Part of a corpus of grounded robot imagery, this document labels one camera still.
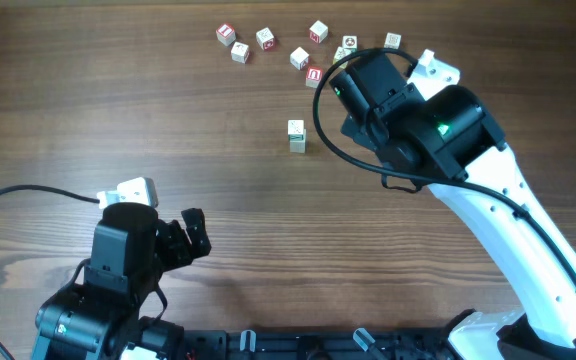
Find wooden block animal face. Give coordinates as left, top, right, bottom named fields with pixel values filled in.
left=342, top=35, right=358, bottom=52

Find wooden block teal side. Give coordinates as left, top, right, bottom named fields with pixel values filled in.
left=287, top=119, right=306, bottom=142

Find wooden block near centre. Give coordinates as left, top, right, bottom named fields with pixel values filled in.
left=289, top=47, right=310, bottom=70

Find wooden block pattern top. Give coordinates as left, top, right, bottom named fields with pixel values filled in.
left=384, top=32, right=402, bottom=49

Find right camera cable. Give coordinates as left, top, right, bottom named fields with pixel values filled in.
left=311, top=47, right=576, bottom=321

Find wooden block red U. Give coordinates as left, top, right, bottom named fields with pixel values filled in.
left=305, top=66, right=324, bottom=88

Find wooden block red picture side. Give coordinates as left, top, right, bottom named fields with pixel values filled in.
left=256, top=27, right=276, bottom=51

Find left camera cable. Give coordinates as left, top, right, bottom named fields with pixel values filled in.
left=0, top=184, right=102, bottom=360

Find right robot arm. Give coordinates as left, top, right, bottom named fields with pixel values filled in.
left=321, top=48, right=576, bottom=359

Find plain wooden block red side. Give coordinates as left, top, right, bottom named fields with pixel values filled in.
left=231, top=41, right=250, bottom=64

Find camera cable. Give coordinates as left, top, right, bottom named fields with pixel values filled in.
left=0, top=184, right=102, bottom=360
left=311, top=47, right=576, bottom=321

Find plain wooden base block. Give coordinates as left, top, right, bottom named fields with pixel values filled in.
left=288, top=130, right=307, bottom=153

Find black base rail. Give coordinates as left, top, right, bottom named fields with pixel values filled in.
left=180, top=328, right=458, bottom=360

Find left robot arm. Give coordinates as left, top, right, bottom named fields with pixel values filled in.
left=32, top=203, right=211, bottom=359

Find wooden block red letter side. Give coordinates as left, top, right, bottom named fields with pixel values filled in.
left=309, top=20, right=329, bottom=44

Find wooden block yellow side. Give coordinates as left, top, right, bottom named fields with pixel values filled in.
left=332, top=46, right=352, bottom=69

